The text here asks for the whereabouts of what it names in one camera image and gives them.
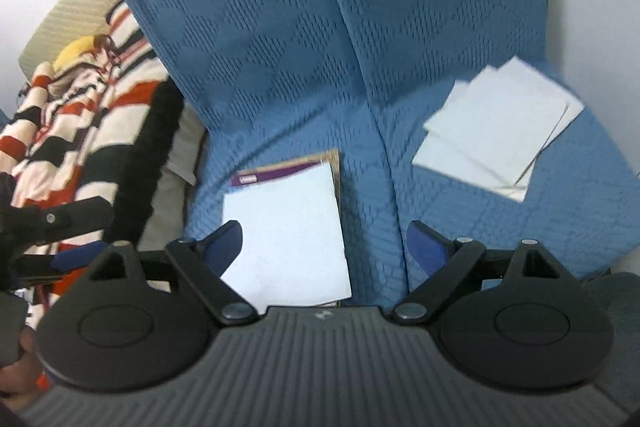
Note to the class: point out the beige ribbed cushion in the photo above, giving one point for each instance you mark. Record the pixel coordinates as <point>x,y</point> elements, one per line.
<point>75,7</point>

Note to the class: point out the blue quilted sofa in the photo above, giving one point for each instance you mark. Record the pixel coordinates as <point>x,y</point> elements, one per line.
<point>275,32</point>

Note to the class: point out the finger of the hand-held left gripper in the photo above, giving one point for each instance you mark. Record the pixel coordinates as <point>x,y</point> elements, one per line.
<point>75,257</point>

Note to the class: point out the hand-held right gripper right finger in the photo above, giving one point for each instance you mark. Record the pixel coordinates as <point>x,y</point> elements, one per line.
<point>427,249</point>

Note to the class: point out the striped knit blanket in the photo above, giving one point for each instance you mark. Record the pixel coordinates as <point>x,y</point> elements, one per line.
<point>65,127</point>

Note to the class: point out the painting cover book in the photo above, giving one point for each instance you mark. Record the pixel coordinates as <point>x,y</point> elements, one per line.
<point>336,177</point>

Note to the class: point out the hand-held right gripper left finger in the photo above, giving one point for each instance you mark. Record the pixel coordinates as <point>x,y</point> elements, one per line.
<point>227,247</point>

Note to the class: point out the person's left hand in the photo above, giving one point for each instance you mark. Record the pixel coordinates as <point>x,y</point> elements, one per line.
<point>20,382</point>

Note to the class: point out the photo cover booklet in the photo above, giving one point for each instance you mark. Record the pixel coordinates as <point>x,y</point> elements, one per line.
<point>290,232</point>

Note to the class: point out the yellow plush toy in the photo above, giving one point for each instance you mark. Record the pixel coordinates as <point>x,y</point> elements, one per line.
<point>75,49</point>

